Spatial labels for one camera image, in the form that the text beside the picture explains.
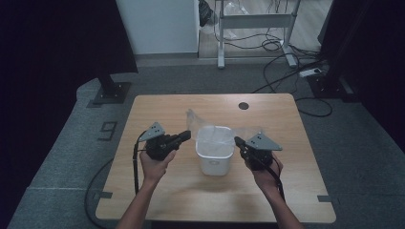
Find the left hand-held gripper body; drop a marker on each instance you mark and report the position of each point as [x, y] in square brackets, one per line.
[159, 148]

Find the white cabinet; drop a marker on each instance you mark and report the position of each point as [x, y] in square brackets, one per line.
[159, 25]

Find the person's left hand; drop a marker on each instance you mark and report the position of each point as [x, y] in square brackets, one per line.
[156, 170]

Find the grey metal desk frame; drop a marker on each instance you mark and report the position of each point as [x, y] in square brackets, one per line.
[254, 20]

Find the black round table grommet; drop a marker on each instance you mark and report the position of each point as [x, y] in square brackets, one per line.
[243, 106]

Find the clear plastic bag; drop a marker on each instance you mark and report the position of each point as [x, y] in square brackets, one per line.
[213, 140]

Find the black stand with square base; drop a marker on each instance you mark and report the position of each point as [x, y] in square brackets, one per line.
[111, 92]

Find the dark curtain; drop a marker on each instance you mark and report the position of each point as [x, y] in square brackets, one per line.
[47, 63]
[379, 63]

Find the white power strip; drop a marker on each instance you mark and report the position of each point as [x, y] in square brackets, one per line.
[309, 72]

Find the black bag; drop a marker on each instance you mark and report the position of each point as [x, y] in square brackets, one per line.
[205, 11]

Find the white plastic trash bin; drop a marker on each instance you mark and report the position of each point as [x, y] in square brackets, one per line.
[215, 159]

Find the black stand with wide base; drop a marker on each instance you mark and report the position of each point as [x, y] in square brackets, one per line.
[331, 82]

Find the grey tape strip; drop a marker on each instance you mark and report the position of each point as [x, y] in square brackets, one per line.
[324, 198]
[103, 194]

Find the person's right hand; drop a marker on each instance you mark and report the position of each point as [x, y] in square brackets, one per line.
[264, 178]

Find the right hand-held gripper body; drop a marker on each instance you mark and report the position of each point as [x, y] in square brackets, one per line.
[259, 156]

